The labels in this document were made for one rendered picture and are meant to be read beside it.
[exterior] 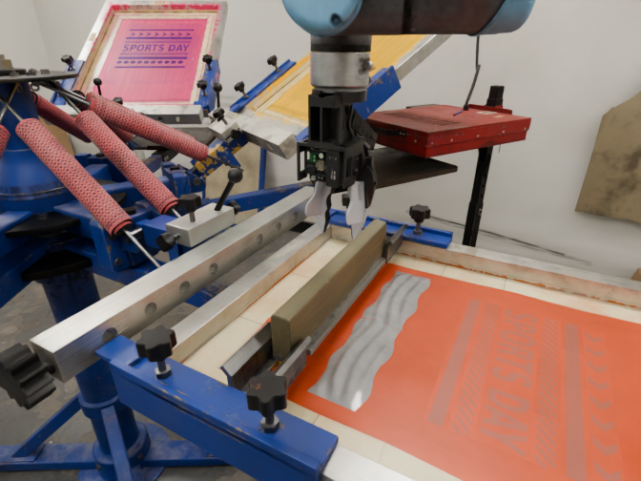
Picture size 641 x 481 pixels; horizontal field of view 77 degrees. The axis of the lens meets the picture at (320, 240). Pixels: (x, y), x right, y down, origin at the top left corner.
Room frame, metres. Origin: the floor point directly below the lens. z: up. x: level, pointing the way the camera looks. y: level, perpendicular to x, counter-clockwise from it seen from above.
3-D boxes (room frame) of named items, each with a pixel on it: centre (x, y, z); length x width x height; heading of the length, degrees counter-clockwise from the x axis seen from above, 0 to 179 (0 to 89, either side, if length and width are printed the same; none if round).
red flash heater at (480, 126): (1.71, -0.50, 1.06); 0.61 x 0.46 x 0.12; 122
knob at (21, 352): (0.37, 0.35, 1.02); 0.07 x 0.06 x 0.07; 62
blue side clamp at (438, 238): (0.83, -0.14, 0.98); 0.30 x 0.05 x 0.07; 62
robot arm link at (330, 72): (0.55, -0.03, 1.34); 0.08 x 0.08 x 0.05
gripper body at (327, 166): (0.54, -0.02, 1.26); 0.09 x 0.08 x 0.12; 152
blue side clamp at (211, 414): (0.34, 0.12, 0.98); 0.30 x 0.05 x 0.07; 62
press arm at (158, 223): (0.74, 0.28, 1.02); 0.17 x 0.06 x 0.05; 62
